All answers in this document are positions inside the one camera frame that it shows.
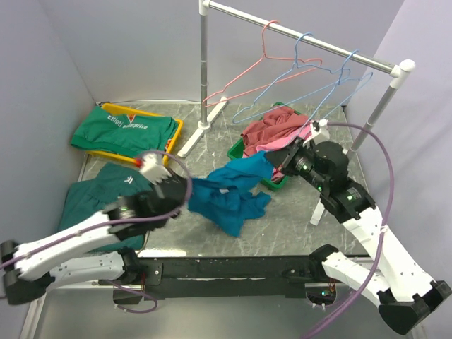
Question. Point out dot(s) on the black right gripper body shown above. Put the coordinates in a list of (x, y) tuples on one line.
[(299, 160)]

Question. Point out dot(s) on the teal blue t shirt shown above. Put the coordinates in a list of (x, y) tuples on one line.
[(225, 198)]

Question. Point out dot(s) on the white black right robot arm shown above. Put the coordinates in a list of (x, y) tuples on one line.
[(401, 290)]

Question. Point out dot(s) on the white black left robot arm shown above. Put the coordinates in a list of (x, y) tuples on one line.
[(32, 269)]

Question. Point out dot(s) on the pink t shirt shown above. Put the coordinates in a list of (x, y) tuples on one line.
[(275, 144)]

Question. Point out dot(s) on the maroon t shirt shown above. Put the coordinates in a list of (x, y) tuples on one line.
[(278, 123)]

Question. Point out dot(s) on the green printed t shirt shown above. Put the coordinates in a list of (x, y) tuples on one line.
[(116, 130)]

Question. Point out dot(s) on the yellow plastic tray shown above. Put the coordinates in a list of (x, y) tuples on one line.
[(173, 136)]

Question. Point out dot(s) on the dark green shorts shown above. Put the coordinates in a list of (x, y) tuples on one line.
[(90, 196)]

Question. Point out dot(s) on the silver white clothes rack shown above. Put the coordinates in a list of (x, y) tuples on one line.
[(398, 72)]

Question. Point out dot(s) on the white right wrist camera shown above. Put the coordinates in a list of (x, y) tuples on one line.
[(319, 131)]

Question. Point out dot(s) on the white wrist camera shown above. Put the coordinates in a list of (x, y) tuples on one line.
[(151, 166), (319, 131)]

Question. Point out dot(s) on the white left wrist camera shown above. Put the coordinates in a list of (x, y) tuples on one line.
[(151, 166)]

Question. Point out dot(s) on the blue wire hanger right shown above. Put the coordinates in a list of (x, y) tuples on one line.
[(342, 76)]

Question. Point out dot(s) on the blue wire hanger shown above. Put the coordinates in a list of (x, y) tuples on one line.
[(307, 66), (342, 76)]

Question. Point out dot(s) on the blue wire hanger middle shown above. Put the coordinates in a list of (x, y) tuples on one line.
[(307, 66)]

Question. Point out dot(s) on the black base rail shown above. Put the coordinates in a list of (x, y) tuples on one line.
[(243, 276)]

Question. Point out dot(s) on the pink wire hanger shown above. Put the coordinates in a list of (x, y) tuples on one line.
[(264, 56)]

